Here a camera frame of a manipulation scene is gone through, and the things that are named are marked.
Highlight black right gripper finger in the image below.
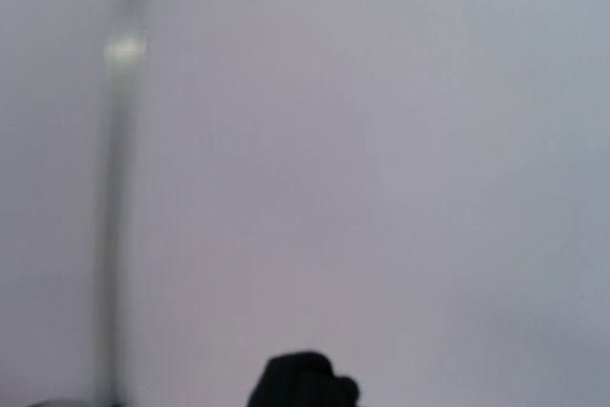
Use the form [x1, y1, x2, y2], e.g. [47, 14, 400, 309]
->
[247, 351, 360, 407]

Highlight left aluminium frame post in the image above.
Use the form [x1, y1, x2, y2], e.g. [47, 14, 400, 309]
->
[95, 0, 148, 406]

